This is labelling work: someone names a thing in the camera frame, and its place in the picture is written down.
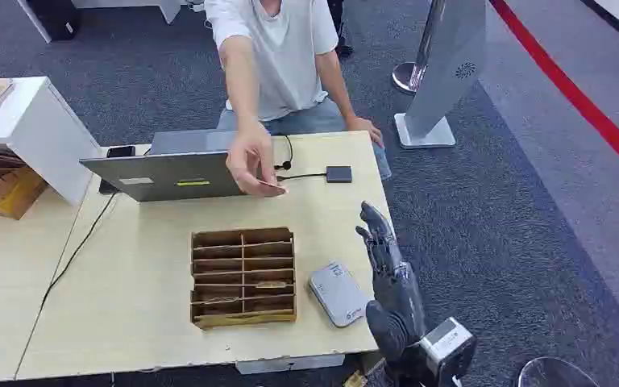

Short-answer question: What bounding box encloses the person's left hand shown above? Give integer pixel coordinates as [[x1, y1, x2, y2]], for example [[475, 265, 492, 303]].
[[345, 116, 386, 148]]

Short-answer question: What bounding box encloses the person's right hand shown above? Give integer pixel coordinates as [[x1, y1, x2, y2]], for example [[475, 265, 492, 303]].
[[225, 121, 289, 198]]

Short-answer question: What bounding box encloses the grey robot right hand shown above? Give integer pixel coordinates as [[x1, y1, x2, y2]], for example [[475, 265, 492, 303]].
[[355, 200, 428, 365]]

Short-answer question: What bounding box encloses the thin card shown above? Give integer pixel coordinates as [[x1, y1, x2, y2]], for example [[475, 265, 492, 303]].
[[257, 179, 289, 194]]

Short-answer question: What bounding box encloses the black square hub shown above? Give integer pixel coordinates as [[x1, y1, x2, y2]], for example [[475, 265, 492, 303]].
[[325, 165, 354, 185]]

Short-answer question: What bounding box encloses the grey card reader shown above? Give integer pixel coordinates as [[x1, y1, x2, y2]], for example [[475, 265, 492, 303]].
[[308, 260, 371, 329]]

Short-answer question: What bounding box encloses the grey laptop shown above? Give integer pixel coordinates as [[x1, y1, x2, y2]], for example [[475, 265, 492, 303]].
[[80, 129, 274, 203]]

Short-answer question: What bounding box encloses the grey kiosk stand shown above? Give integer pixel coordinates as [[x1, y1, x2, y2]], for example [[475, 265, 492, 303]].
[[393, 0, 488, 150]]

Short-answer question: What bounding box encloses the person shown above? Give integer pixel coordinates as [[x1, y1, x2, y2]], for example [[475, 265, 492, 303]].
[[204, 0, 393, 198]]

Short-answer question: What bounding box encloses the wooden card box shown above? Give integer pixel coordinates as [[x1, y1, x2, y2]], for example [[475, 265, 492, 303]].
[[189, 227, 298, 331]]

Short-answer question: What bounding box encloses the white table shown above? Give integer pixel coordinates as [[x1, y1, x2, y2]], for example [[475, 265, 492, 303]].
[[15, 0, 206, 44]]

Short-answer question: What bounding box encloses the clear round dome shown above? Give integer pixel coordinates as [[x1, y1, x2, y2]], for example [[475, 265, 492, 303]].
[[517, 356, 602, 387]]

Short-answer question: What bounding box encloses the white cabinet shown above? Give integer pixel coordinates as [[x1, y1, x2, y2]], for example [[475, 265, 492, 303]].
[[0, 76, 103, 207]]

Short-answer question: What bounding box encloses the black bin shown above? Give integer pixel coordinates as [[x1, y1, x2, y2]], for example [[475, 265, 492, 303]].
[[24, 0, 82, 44]]

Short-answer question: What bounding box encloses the brown cardboard box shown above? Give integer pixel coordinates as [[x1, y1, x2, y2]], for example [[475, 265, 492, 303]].
[[0, 147, 49, 222]]

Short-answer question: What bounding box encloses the black earphone cable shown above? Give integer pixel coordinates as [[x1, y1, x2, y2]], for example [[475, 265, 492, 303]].
[[272, 134, 295, 172]]

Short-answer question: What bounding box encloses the short black hub cable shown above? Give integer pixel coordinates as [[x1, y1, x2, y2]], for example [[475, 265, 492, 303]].
[[276, 171, 327, 183]]

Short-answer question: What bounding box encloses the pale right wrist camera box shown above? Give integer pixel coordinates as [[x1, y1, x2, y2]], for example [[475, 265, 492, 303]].
[[418, 317, 478, 385]]

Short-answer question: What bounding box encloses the chrome stanchion post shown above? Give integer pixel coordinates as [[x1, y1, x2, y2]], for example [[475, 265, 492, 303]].
[[391, 0, 447, 97]]

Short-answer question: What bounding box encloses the white desk bracket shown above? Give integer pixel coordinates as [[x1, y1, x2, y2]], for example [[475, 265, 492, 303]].
[[234, 353, 347, 376]]

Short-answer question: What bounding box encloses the long black power cable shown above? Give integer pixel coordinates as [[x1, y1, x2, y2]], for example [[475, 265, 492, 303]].
[[15, 192, 119, 378]]

